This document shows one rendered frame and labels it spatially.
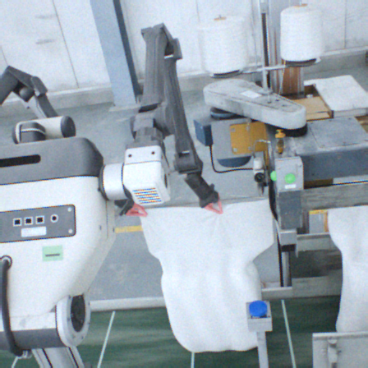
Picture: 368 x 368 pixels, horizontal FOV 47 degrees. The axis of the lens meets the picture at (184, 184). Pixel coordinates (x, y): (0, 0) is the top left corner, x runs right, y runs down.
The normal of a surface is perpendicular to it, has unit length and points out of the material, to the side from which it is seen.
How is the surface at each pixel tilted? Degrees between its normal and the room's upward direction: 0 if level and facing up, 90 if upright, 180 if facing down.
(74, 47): 90
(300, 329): 0
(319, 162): 90
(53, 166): 50
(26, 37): 90
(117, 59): 90
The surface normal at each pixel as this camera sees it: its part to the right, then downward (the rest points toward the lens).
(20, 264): -0.16, -0.17
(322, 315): -0.16, -0.86
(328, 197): -0.07, 0.50
